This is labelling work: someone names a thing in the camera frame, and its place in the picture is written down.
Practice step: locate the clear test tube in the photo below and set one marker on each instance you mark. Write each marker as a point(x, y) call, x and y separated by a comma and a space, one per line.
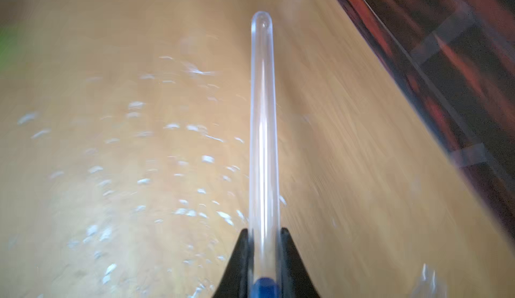
point(264, 203)
point(428, 285)

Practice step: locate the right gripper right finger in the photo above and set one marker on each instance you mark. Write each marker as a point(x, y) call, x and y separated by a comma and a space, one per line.
point(294, 278)

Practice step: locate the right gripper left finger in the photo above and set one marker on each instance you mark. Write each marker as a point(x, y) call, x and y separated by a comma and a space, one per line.
point(235, 280)

